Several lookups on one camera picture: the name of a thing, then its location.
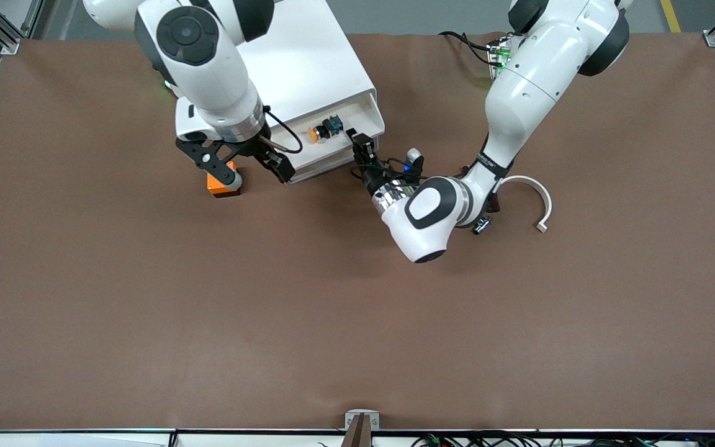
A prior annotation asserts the orange box with hole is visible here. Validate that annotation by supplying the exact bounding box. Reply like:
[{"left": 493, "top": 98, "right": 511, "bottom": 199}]
[{"left": 207, "top": 161, "right": 241, "bottom": 198}]

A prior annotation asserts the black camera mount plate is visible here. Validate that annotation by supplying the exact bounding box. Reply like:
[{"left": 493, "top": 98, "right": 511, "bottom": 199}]
[
  {"left": 389, "top": 158, "right": 423, "bottom": 187},
  {"left": 176, "top": 139, "right": 240, "bottom": 187}
]

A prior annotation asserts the black base power cable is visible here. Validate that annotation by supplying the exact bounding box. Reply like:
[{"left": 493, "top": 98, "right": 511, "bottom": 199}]
[{"left": 438, "top": 31, "right": 496, "bottom": 63}]

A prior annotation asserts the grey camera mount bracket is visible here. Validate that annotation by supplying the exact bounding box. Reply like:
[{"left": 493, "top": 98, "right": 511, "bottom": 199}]
[{"left": 345, "top": 410, "right": 380, "bottom": 430}]

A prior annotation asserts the orange push button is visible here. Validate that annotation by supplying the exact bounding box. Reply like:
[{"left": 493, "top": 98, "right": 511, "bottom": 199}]
[{"left": 308, "top": 115, "right": 346, "bottom": 145}]

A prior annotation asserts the black right camera mount plate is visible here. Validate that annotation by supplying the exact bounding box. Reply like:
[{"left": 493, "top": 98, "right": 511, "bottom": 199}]
[{"left": 176, "top": 139, "right": 240, "bottom": 187}]

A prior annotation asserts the brown camera support strut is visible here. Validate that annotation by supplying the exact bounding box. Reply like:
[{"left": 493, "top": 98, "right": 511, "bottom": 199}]
[{"left": 341, "top": 415, "right": 372, "bottom": 447}]

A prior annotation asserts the white curved bracket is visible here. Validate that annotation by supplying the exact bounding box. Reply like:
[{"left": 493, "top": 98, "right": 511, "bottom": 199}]
[{"left": 499, "top": 176, "right": 553, "bottom": 233}]

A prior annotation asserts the black left camera mount plate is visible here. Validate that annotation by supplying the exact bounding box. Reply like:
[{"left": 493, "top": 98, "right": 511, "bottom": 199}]
[{"left": 389, "top": 158, "right": 423, "bottom": 187}]

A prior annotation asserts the black right camera cable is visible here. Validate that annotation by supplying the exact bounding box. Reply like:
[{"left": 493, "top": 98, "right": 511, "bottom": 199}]
[{"left": 263, "top": 106, "right": 304, "bottom": 155}]

